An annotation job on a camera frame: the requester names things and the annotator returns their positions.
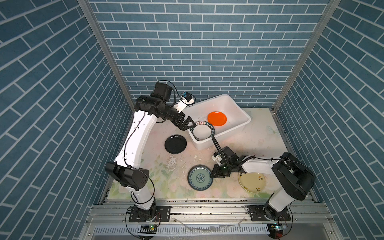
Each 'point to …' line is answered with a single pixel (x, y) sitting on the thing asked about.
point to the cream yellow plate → (252, 182)
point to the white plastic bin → (237, 120)
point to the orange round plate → (217, 118)
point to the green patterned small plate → (199, 178)
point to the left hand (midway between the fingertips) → (188, 119)
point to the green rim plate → (202, 130)
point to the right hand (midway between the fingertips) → (208, 174)
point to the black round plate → (175, 144)
